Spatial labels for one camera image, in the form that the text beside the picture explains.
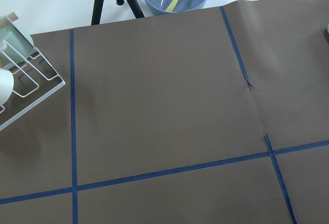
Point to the white wire rack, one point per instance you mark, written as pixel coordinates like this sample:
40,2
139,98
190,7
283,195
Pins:
35,79

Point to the mint cup on rack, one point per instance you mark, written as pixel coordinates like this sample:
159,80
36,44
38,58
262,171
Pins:
20,41

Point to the white cup on rack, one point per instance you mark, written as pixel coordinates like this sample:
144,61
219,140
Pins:
7,84

